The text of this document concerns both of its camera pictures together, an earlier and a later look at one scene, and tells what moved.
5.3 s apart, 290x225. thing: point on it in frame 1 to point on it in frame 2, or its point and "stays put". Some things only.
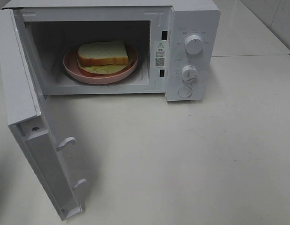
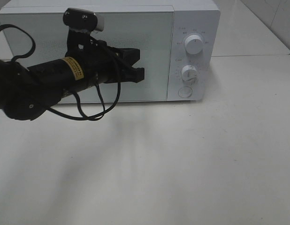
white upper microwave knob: x=194 y=44 stays put
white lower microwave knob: x=189 y=73 stays put
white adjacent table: x=248 y=44 stays put
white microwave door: x=28 y=111 to x=150 y=29
